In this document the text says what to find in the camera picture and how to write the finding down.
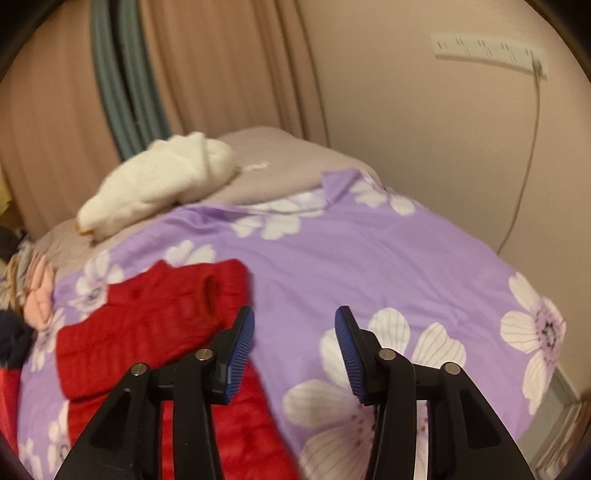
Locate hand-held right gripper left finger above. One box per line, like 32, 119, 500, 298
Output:
53, 305, 256, 480

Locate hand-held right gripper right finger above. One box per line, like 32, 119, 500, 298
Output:
334, 305, 539, 480

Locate red down jacket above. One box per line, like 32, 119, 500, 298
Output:
54, 259, 301, 480

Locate grey-beige folded clothes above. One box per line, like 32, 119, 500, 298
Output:
7, 247, 37, 315

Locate purple floral bed sheet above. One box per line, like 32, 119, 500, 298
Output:
18, 170, 566, 480

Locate white plush goose toy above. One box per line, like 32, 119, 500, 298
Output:
76, 131, 240, 241

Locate navy folded garment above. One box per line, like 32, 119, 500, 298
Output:
0, 309, 35, 367

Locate red folded garment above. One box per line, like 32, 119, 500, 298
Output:
0, 362, 21, 455

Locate dark cloth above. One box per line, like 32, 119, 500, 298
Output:
0, 228, 26, 252

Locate pink curtain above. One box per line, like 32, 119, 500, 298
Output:
0, 0, 331, 236

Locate blue-grey curtain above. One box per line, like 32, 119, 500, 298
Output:
90, 0, 174, 158

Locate white power strip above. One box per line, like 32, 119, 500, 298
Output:
431, 32, 549, 77

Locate white power cable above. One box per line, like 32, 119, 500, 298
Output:
498, 60, 542, 254

